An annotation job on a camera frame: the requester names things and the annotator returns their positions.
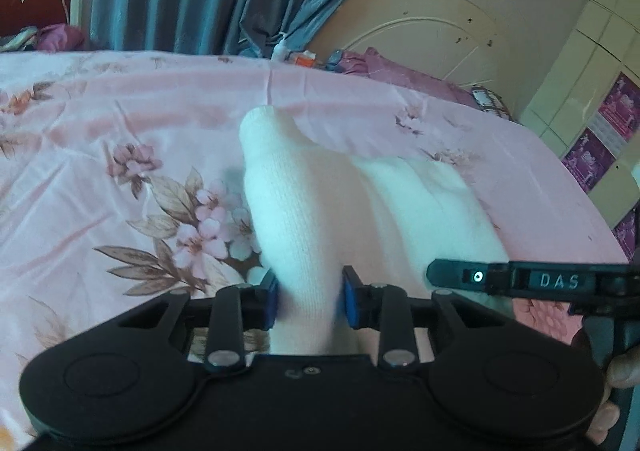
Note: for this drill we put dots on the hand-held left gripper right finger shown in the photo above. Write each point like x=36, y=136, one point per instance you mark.
x=350, y=298

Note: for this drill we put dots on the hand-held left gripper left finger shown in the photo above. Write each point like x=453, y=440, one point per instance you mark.
x=271, y=301

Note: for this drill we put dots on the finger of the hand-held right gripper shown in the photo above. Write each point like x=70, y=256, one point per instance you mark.
x=450, y=275

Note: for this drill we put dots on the white knit garment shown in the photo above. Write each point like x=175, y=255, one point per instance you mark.
x=300, y=206

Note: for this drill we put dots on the person's right hand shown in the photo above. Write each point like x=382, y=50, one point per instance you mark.
x=620, y=371

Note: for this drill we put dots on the purple pillow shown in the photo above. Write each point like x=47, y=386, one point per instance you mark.
x=400, y=73

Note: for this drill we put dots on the cream wardrobe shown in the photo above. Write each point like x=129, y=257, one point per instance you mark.
x=565, y=81

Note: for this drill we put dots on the cream arched headboard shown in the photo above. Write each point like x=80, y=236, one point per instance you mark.
x=425, y=31

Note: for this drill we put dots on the white bottle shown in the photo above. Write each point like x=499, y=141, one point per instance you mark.
x=281, y=48

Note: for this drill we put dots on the pink floral bedsheet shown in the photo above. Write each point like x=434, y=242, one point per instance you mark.
x=100, y=106

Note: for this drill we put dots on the purple crumpled cloth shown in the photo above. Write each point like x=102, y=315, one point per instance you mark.
x=62, y=37

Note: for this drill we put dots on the multicoloured crumpled cloth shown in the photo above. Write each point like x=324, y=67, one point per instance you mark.
x=17, y=40

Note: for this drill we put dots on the purple wall poster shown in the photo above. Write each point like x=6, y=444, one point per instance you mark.
x=620, y=108
x=626, y=236
x=587, y=161

